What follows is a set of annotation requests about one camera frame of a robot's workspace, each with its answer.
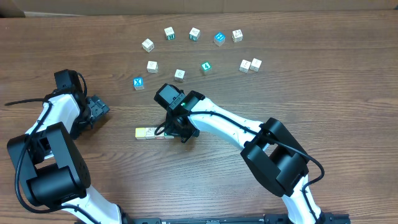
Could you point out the yellow anchor wooden block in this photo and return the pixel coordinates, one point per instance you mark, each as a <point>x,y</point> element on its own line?
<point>255,65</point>

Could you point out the green-edged picture wooden block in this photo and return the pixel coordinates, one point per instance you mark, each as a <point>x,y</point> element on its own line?
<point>150,133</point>

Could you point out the green J wooden block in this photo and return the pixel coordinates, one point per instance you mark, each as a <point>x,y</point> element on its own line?
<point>194,34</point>

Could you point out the yellow O wooden block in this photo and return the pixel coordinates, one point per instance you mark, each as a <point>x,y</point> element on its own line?
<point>237,35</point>

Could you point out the blue D wooden block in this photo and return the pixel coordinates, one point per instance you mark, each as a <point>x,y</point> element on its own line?
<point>179,75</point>

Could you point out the plain globe wooden block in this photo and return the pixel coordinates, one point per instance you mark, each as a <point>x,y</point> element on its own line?
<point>152,67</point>

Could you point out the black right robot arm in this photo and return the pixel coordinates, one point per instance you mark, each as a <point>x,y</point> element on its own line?
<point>275,158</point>

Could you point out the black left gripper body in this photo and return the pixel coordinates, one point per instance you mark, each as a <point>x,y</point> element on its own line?
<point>97,107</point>

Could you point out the yellow-top wooden block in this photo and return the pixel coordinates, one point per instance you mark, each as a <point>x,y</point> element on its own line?
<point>140,133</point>

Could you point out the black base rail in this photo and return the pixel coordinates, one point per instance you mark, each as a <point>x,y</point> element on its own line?
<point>329,218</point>

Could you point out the yellow G wooden block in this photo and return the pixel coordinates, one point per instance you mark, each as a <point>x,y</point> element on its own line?
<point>244,66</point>

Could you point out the yellow-edged wooden block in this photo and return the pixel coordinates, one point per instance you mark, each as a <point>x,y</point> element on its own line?
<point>148,45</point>

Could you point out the green 7 wooden block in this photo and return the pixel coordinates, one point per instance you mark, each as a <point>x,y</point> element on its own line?
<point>167,136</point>

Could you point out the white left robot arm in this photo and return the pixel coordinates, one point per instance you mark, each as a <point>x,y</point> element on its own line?
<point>51,174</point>

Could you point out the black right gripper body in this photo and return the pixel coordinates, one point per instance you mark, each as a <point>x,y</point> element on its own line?
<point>175,130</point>

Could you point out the green K wooden block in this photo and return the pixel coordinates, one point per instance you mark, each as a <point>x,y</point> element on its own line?
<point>169,32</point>

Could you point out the blue-top wooden block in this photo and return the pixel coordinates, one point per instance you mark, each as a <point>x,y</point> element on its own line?
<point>219,39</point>

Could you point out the blue X wooden block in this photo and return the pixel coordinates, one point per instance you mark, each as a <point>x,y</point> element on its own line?
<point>138,83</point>

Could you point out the green 4 wooden block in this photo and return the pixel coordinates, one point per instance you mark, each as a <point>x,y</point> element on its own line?
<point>206,67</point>

